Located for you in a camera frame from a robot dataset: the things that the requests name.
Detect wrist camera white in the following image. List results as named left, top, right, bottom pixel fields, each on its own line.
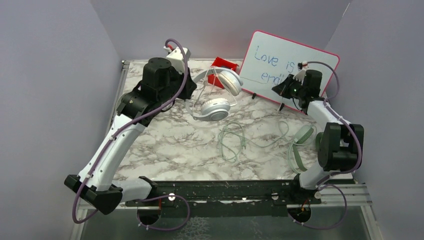
left=293, top=61, right=309, bottom=82
left=163, top=46, right=186, bottom=74

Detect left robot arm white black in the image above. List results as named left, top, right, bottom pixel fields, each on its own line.
left=64, top=56, right=197, bottom=215

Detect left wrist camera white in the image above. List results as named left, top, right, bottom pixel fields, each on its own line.
left=163, top=46, right=186, bottom=74

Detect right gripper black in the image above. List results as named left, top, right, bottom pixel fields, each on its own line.
left=271, top=74, right=306, bottom=100

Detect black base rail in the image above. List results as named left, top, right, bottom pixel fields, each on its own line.
left=125, top=179, right=321, bottom=218

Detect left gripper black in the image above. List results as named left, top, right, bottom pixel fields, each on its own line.
left=158, top=64, right=198, bottom=104

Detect pink framed whiteboard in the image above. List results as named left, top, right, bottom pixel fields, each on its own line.
left=239, top=30, right=340, bottom=110

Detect green headphones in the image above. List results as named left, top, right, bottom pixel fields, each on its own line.
left=286, top=125, right=324, bottom=174

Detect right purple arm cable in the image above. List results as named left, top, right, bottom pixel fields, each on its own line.
left=288, top=60, right=364, bottom=229

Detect red plastic bin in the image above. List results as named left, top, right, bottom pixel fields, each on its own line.
left=207, top=57, right=239, bottom=89

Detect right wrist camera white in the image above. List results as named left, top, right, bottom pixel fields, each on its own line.
left=293, top=61, right=309, bottom=82

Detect white headphones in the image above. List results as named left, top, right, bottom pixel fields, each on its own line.
left=184, top=66, right=243, bottom=122

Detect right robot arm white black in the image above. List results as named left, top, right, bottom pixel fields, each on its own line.
left=272, top=69, right=365, bottom=204

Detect aluminium frame rail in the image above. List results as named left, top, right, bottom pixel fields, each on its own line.
left=319, top=184, right=373, bottom=207

